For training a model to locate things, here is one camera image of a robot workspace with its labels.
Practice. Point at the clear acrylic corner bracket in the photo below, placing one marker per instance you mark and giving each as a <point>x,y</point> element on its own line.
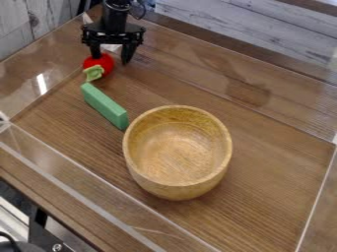
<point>108,47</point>

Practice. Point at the green rectangular block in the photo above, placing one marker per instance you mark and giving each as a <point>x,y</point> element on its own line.
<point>104,105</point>

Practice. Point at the clear acrylic tray wall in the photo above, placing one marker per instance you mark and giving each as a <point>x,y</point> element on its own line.
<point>112,221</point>

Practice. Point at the wooden bowl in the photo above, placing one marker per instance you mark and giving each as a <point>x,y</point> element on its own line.
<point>178,149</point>

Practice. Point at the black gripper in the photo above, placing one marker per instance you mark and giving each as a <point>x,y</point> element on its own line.
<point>113,30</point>

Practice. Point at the red plush strawberry toy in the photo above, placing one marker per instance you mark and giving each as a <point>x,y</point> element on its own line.
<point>97,68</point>

